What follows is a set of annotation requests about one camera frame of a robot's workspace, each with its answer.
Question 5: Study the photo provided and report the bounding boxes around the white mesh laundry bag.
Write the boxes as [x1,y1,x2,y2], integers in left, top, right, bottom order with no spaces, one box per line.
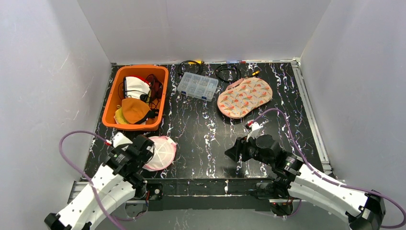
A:
[143,136,177,172]

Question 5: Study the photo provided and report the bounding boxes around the orange bra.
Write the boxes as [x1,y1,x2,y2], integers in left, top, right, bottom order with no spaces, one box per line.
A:
[121,98,159,125]

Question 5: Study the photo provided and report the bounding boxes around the floral pink fabric pouch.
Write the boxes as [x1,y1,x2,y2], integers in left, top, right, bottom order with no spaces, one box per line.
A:
[217,77,273,119]

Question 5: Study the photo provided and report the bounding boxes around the white bra black straps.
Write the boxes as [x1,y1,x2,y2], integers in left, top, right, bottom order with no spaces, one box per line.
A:
[122,75,151,101]

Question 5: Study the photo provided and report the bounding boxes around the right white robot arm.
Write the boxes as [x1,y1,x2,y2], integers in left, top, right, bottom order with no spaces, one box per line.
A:
[225,135,386,230]

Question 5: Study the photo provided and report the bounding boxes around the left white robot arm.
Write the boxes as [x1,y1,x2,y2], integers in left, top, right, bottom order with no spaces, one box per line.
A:
[44,133,155,230]

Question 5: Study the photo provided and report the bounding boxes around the yellow bra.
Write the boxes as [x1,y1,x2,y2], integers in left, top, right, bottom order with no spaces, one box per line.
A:
[114,107,129,125]

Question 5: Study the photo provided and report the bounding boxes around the dark maroon bra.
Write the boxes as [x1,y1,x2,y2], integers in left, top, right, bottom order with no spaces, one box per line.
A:
[146,74,163,107]

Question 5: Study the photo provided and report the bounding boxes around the orange plastic bin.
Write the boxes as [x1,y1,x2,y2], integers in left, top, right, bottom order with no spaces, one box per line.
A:
[102,65,169,131]

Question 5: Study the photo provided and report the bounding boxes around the clear plastic screw box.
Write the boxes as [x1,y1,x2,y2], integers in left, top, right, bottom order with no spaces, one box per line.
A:
[177,72,219,102]

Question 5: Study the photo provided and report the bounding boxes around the red garment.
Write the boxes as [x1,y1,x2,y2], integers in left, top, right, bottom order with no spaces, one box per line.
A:
[137,76,150,84]

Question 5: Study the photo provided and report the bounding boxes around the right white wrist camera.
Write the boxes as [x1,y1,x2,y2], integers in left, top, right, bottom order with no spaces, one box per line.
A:
[246,120,261,141]

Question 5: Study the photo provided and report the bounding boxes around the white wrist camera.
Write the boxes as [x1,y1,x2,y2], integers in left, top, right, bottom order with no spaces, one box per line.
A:
[246,120,261,141]
[104,132,133,153]

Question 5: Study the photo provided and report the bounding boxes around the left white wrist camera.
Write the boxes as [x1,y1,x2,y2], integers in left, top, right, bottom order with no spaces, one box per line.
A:
[104,132,133,153]

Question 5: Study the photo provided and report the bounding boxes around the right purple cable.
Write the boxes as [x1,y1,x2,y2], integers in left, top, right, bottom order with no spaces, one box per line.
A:
[247,108,406,229]

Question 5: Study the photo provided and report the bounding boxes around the purple cable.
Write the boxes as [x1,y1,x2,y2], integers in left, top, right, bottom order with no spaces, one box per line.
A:
[58,130,147,230]
[247,108,406,229]

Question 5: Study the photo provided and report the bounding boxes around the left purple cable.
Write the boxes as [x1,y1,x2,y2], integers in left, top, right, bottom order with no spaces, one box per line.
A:
[58,130,147,230]

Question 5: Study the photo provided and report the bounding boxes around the black coiled cable right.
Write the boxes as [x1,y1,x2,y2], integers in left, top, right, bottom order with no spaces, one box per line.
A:
[215,64,242,83]

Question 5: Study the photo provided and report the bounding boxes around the black coiled cable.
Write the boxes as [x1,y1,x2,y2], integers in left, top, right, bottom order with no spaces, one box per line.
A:
[215,64,242,83]
[177,60,204,77]

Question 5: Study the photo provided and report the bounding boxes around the aluminium right rail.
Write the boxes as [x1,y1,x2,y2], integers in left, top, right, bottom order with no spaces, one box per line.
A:
[292,57,362,230]

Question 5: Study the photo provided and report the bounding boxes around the black coiled cable left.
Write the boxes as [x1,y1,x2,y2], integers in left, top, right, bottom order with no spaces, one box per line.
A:
[177,60,204,77]

